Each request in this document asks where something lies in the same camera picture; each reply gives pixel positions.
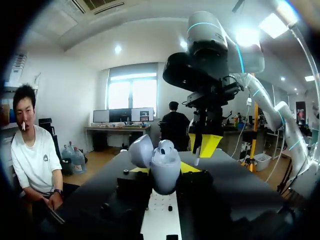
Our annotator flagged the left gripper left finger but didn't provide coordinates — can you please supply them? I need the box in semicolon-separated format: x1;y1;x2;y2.
100;166;154;221

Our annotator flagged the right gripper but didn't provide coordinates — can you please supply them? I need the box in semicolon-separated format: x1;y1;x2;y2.
162;51;245;159

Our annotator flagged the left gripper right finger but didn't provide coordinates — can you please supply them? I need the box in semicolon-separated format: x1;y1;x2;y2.
178;161;235;223

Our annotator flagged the pale lavender earbud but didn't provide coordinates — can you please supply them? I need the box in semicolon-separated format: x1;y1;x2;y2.
193;146;201;167
157;139;178;156

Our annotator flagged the person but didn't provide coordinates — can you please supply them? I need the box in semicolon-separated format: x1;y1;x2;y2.
159;101;191;152
10;84;65;216

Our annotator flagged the white plate with black pegs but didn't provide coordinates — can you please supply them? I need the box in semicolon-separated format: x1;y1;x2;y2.
139;189;184;240

